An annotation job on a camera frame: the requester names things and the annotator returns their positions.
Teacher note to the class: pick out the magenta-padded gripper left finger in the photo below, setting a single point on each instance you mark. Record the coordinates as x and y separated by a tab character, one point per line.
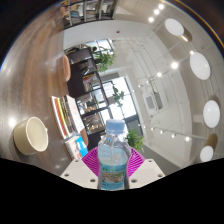
78	172

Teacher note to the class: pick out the tall bookshelf with books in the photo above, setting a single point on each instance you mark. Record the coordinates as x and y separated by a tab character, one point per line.
88	11

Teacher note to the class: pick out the flat white magazine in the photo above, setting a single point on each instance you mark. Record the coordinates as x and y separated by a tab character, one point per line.
76	146

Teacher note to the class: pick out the round white pendant lights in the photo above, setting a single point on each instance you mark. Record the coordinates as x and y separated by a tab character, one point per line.
200	65

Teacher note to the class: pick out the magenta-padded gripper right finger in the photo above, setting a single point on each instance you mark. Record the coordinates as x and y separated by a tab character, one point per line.
146	171

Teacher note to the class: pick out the low dark shelf unit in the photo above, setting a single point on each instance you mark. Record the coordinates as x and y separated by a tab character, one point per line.
88	90

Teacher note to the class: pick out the ceiling track spotlights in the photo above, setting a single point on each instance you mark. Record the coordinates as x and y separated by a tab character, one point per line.
174	65

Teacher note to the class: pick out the stack of books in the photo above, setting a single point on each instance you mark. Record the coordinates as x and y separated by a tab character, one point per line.
66	115

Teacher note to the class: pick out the potted green plant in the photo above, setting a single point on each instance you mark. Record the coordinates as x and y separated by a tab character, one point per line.
135	140
118	96
105	60

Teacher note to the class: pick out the clear water bottle blue cap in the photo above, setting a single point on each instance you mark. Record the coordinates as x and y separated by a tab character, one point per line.
113	156

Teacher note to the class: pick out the ceiling air conditioner unit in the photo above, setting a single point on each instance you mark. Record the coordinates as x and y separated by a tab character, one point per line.
151	102

